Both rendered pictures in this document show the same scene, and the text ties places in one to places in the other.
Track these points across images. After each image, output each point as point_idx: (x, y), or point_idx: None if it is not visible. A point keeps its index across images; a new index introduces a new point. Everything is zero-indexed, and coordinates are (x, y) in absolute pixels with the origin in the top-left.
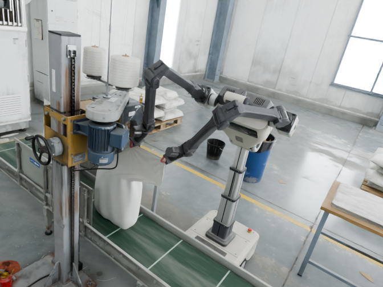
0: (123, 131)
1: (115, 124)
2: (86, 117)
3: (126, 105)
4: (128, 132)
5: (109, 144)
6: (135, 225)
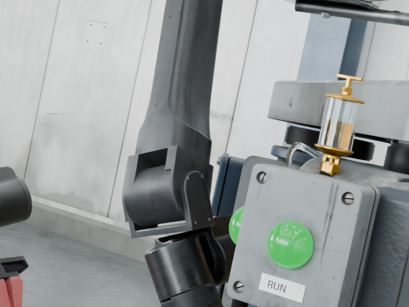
0: (234, 158)
1: (272, 148)
2: (369, 138)
3: (367, 164)
4: (218, 172)
5: None
6: None
